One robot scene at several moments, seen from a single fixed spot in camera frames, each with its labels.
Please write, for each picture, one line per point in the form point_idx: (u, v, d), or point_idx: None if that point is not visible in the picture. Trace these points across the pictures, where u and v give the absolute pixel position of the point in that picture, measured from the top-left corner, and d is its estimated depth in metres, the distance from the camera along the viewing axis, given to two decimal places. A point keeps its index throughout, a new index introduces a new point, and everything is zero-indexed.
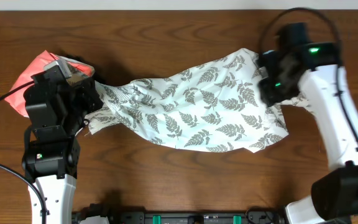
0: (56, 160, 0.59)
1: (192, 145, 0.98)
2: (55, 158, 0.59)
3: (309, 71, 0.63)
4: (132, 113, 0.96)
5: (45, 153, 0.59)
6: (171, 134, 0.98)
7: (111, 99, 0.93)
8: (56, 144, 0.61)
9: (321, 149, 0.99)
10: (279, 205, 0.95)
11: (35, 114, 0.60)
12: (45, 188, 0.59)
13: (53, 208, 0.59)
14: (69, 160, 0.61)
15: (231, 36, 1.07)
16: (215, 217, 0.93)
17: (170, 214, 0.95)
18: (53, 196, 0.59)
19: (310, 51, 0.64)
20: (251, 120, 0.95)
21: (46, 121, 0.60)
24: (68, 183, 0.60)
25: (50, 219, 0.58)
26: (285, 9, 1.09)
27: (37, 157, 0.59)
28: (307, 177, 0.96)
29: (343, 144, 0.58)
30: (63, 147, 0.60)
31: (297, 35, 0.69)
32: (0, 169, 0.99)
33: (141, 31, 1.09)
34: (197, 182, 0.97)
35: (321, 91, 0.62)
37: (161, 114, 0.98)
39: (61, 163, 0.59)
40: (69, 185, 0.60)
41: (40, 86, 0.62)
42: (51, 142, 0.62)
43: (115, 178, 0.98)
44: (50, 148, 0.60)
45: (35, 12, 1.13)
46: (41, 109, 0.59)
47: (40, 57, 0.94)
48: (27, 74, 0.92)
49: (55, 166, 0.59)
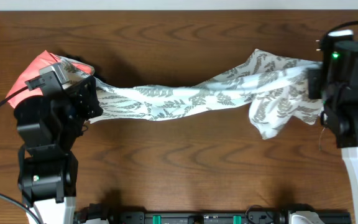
0: (53, 182, 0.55)
1: (266, 85, 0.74)
2: (53, 180, 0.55)
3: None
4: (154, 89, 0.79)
5: (41, 175, 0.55)
6: (230, 86, 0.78)
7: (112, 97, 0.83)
8: (54, 163, 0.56)
9: (321, 149, 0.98)
10: (279, 205, 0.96)
11: (27, 135, 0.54)
12: (43, 213, 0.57)
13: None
14: (68, 178, 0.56)
15: (231, 35, 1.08)
16: (215, 217, 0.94)
17: (171, 214, 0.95)
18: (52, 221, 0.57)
19: None
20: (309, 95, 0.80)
21: (41, 140, 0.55)
24: (69, 205, 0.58)
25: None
26: (285, 9, 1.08)
27: (33, 180, 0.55)
28: (307, 177, 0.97)
29: None
30: (60, 167, 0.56)
31: None
32: (1, 168, 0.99)
33: (141, 31, 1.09)
34: (197, 182, 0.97)
35: None
37: (211, 98, 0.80)
39: (61, 184, 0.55)
40: (69, 208, 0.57)
41: (33, 101, 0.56)
42: (47, 161, 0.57)
43: (115, 179, 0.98)
44: (48, 168, 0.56)
45: (34, 12, 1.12)
46: (35, 129, 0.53)
47: (40, 57, 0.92)
48: (27, 75, 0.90)
49: (54, 186, 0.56)
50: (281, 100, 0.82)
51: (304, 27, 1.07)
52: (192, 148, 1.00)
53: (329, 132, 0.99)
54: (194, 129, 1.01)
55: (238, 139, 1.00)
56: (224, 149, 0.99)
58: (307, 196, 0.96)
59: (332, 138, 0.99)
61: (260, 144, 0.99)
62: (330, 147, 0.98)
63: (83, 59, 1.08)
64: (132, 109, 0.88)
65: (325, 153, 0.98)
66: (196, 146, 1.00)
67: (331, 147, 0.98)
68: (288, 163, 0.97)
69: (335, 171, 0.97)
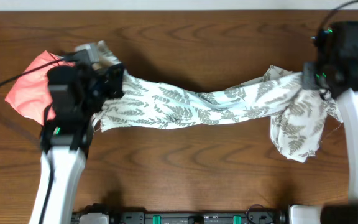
0: (71, 139, 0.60)
1: (263, 95, 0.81)
2: (70, 137, 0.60)
3: (352, 93, 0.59)
4: (173, 94, 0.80)
5: (62, 130, 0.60)
6: (234, 99, 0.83)
7: (128, 93, 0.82)
8: (74, 126, 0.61)
9: (321, 149, 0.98)
10: (279, 205, 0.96)
11: (58, 97, 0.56)
12: (56, 158, 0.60)
13: (60, 177, 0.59)
14: (82, 140, 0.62)
15: (231, 35, 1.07)
16: (215, 218, 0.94)
17: (170, 214, 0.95)
18: (62, 167, 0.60)
19: None
20: (298, 110, 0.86)
21: (68, 104, 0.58)
24: (80, 157, 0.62)
25: (55, 187, 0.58)
26: (285, 9, 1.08)
27: (54, 132, 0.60)
28: (307, 177, 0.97)
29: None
30: (80, 129, 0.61)
31: (350, 35, 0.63)
32: (1, 169, 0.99)
33: (140, 31, 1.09)
34: (197, 182, 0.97)
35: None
37: (215, 116, 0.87)
39: (76, 142, 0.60)
40: (79, 165, 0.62)
41: (63, 68, 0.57)
42: (69, 121, 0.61)
43: (115, 179, 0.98)
44: (69, 128, 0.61)
45: (33, 12, 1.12)
46: (62, 92, 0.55)
47: (40, 57, 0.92)
48: (27, 74, 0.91)
49: (70, 143, 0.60)
50: (284, 120, 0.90)
51: (304, 27, 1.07)
52: (192, 149, 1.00)
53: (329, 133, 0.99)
54: (194, 129, 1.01)
55: (238, 139, 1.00)
56: (224, 149, 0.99)
58: (307, 196, 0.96)
59: (332, 138, 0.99)
61: (260, 144, 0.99)
62: (331, 147, 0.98)
63: None
64: (141, 107, 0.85)
65: (324, 153, 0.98)
66: (196, 146, 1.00)
67: (330, 147, 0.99)
68: (287, 162, 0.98)
69: (335, 171, 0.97)
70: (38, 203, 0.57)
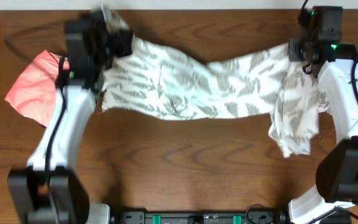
0: (82, 83, 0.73)
1: (255, 66, 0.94)
2: (82, 81, 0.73)
3: (327, 63, 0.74)
4: (181, 76, 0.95)
5: (76, 74, 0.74)
6: (228, 67, 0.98)
7: (135, 66, 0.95)
8: (86, 72, 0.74)
9: (321, 148, 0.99)
10: (280, 206, 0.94)
11: (72, 45, 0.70)
12: (70, 95, 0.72)
13: (72, 111, 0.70)
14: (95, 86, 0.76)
15: (231, 35, 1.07)
16: (215, 217, 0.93)
17: (170, 214, 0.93)
18: (74, 103, 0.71)
19: (330, 48, 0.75)
20: (291, 82, 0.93)
21: (80, 53, 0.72)
24: (91, 101, 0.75)
25: (66, 116, 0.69)
26: (284, 10, 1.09)
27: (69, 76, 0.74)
28: (307, 177, 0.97)
29: (352, 122, 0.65)
30: (91, 76, 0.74)
31: (330, 19, 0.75)
32: (0, 168, 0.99)
33: (140, 30, 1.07)
34: (197, 182, 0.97)
35: (338, 78, 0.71)
37: (214, 82, 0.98)
39: (88, 85, 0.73)
40: (87, 104, 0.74)
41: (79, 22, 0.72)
42: (81, 68, 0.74)
43: (115, 178, 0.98)
44: (81, 73, 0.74)
45: (35, 12, 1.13)
46: (77, 40, 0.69)
47: (40, 57, 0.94)
48: (27, 74, 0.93)
49: (81, 85, 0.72)
50: (282, 101, 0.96)
51: None
52: (192, 148, 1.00)
53: (329, 134, 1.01)
54: (195, 130, 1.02)
55: (238, 139, 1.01)
56: (224, 149, 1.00)
58: None
59: (332, 139, 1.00)
61: (260, 144, 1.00)
62: (331, 147, 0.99)
63: None
64: (145, 90, 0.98)
65: (324, 153, 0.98)
66: (196, 146, 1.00)
67: (330, 146, 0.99)
68: (288, 162, 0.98)
69: None
70: (50, 128, 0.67)
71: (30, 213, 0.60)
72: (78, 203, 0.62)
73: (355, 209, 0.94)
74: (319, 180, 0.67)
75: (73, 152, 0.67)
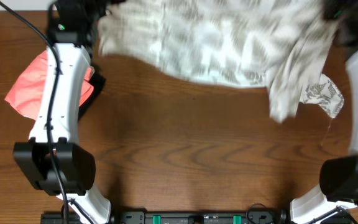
0: (74, 35, 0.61)
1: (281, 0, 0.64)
2: (74, 32, 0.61)
3: None
4: (187, 15, 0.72)
5: (66, 26, 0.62)
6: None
7: (135, 14, 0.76)
8: (78, 23, 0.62)
9: (322, 148, 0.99)
10: (280, 206, 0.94)
11: None
12: (61, 51, 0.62)
13: (66, 70, 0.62)
14: (89, 39, 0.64)
15: None
16: (215, 217, 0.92)
17: (170, 214, 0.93)
18: (68, 60, 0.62)
19: None
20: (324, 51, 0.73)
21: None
24: (84, 55, 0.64)
25: (62, 78, 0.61)
26: None
27: (59, 27, 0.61)
28: (307, 177, 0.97)
29: None
30: (82, 27, 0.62)
31: None
32: (1, 168, 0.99)
33: None
34: (197, 182, 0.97)
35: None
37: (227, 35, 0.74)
39: (81, 37, 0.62)
40: (82, 58, 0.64)
41: None
42: (71, 18, 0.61)
43: (115, 178, 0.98)
44: (73, 25, 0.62)
45: (36, 13, 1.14)
46: None
47: (40, 57, 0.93)
48: (27, 74, 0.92)
49: (74, 39, 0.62)
50: (296, 54, 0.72)
51: None
52: (192, 148, 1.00)
53: (329, 133, 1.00)
54: (195, 130, 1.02)
55: (238, 139, 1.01)
56: (225, 149, 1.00)
58: None
59: (332, 138, 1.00)
61: (260, 144, 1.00)
62: (331, 147, 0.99)
63: None
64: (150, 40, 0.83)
65: (325, 153, 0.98)
66: (196, 146, 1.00)
67: (331, 147, 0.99)
68: (288, 162, 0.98)
69: None
70: (46, 93, 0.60)
71: (40, 180, 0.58)
72: (81, 170, 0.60)
73: (355, 210, 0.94)
74: (325, 178, 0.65)
75: (76, 117, 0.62)
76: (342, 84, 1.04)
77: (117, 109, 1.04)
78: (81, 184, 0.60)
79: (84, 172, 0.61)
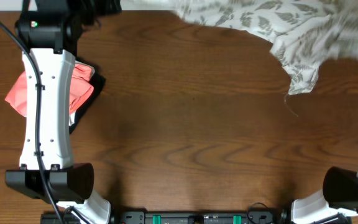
0: (53, 30, 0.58)
1: None
2: (52, 28, 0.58)
3: None
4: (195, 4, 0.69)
5: (41, 22, 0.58)
6: None
7: None
8: (55, 15, 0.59)
9: (321, 149, 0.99)
10: (279, 206, 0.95)
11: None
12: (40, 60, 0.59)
13: (49, 83, 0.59)
14: (67, 32, 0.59)
15: (231, 35, 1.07)
16: (215, 217, 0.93)
17: (170, 214, 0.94)
18: (48, 71, 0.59)
19: None
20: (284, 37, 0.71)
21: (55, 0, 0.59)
24: (66, 60, 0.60)
25: (45, 95, 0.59)
26: None
27: (32, 25, 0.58)
28: (307, 177, 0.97)
29: None
30: (61, 19, 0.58)
31: None
32: (2, 169, 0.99)
33: (141, 32, 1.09)
34: (197, 182, 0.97)
35: None
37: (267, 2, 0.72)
39: (59, 35, 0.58)
40: (66, 63, 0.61)
41: None
42: (50, 12, 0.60)
43: (116, 178, 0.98)
44: (48, 19, 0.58)
45: None
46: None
47: None
48: (27, 75, 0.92)
49: (53, 36, 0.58)
50: None
51: None
52: (192, 149, 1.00)
53: (328, 133, 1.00)
54: (195, 130, 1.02)
55: (238, 140, 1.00)
56: (224, 149, 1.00)
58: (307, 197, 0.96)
59: (332, 138, 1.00)
61: (260, 144, 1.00)
62: (330, 147, 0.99)
63: (82, 59, 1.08)
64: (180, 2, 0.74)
65: (324, 153, 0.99)
66: (196, 146, 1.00)
67: (330, 147, 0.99)
68: (288, 163, 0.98)
69: None
70: (30, 113, 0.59)
71: (40, 196, 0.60)
72: (80, 185, 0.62)
73: None
74: (329, 183, 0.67)
75: (65, 131, 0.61)
76: (342, 84, 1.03)
77: (117, 110, 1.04)
78: (79, 196, 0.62)
79: (82, 183, 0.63)
